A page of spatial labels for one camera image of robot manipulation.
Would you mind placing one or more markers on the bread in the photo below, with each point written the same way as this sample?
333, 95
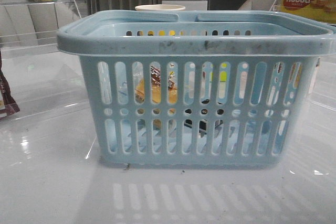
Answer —
155, 84

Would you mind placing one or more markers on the light blue plastic basket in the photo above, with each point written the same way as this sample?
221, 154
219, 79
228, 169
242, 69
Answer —
256, 48

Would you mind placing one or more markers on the clear acrylic display shelf left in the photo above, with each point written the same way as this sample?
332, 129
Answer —
41, 78

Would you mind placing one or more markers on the orange snack box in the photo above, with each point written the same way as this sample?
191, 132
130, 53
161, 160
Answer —
294, 81

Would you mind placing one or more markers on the brown snack packet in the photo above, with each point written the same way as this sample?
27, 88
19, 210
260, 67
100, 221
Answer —
8, 104

